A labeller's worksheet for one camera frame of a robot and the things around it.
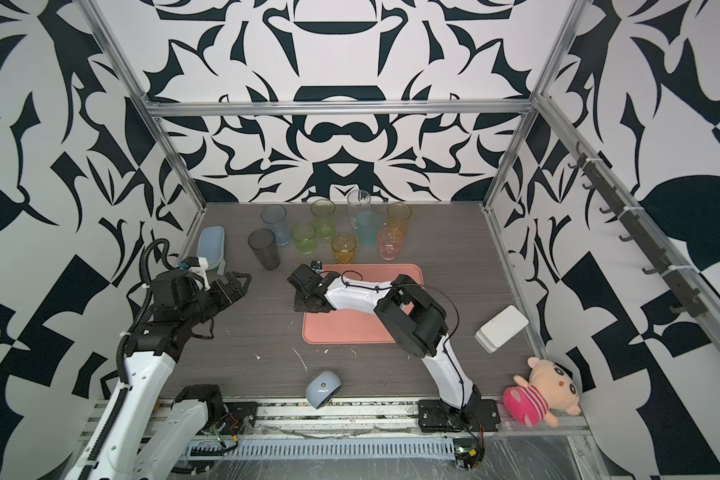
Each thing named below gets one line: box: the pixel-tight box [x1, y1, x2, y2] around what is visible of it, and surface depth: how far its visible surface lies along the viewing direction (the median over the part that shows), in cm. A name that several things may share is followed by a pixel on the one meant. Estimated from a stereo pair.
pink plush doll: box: [503, 357, 581, 428], surface depth 74 cm
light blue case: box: [197, 225, 225, 270], surface depth 108 cm
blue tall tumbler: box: [261, 204, 291, 246], surface depth 101 cm
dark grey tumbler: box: [247, 228, 280, 270], surface depth 96 cm
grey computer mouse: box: [305, 370, 342, 410], surface depth 74 cm
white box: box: [474, 304, 529, 354], surface depth 86 cm
